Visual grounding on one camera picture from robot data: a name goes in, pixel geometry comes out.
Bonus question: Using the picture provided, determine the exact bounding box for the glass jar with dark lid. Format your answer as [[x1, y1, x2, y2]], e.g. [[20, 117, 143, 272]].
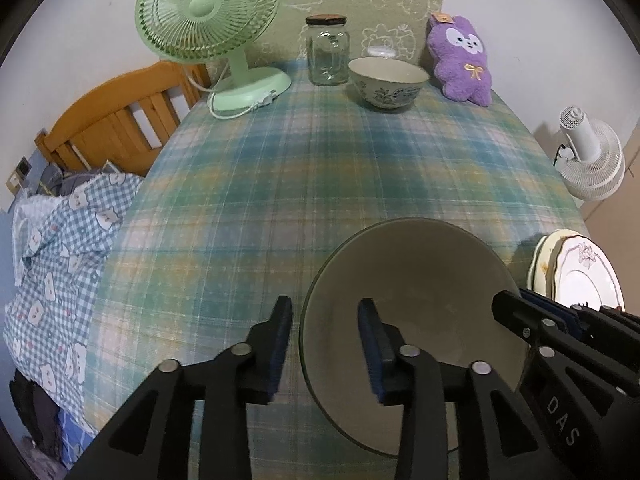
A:
[[305, 14, 349, 86]]

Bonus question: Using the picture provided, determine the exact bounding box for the green printed mat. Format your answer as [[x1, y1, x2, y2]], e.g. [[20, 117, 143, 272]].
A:
[[260, 0, 447, 68]]

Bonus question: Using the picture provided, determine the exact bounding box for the wooden headboard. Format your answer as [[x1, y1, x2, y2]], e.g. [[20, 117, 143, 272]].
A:
[[35, 60, 213, 178]]

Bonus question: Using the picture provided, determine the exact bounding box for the blue checked bear blanket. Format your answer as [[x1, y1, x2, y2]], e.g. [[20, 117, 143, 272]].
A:
[[2, 172, 146, 396]]

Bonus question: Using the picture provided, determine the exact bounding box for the wall socket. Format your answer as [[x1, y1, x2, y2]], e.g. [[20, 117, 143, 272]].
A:
[[6, 156, 32, 193]]

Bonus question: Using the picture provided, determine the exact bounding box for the purple plush toy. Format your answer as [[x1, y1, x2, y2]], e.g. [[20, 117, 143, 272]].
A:
[[426, 12, 495, 107]]

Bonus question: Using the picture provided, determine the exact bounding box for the dark cloth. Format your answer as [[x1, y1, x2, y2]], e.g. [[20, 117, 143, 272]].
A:
[[7, 367, 66, 461]]

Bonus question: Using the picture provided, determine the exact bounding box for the white clip fan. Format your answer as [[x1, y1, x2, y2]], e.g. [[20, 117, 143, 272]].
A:
[[552, 105, 626, 202]]

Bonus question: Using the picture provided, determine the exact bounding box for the small red-rimmed plate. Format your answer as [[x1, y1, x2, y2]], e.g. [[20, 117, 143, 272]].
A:
[[547, 234, 626, 313]]

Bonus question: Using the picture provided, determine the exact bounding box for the beige floral ceramic bowl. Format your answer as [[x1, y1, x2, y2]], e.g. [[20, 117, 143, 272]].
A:
[[348, 57, 430, 110], [299, 217, 530, 456]]

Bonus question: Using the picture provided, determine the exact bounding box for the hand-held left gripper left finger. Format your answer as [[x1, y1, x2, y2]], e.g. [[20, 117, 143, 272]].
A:
[[65, 295, 293, 480]]

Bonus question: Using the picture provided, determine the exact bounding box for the green desk fan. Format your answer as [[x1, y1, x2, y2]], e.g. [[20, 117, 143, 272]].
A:
[[135, 0, 292, 120]]

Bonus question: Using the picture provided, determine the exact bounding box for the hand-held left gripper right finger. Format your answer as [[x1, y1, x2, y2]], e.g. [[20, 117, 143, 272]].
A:
[[357, 297, 556, 480]]

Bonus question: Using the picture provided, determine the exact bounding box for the scalloped yellow floral plate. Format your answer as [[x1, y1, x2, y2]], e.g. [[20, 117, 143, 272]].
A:
[[526, 229, 581, 296]]

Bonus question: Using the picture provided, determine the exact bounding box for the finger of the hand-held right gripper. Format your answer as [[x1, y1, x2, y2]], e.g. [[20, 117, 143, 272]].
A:
[[520, 287, 640, 347], [492, 289, 568, 356]]

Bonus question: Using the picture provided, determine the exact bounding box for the white fan cable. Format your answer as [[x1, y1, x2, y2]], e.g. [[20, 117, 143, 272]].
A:
[[207, 87, 278, 120]]

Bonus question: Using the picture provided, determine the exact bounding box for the grey plaid pillow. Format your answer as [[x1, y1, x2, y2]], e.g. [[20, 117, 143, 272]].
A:
[[37, 160, 121, 196]]

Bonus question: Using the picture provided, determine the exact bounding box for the blue bed sheet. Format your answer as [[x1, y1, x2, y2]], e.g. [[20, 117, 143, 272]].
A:
[[55, 407, 98, 466]]

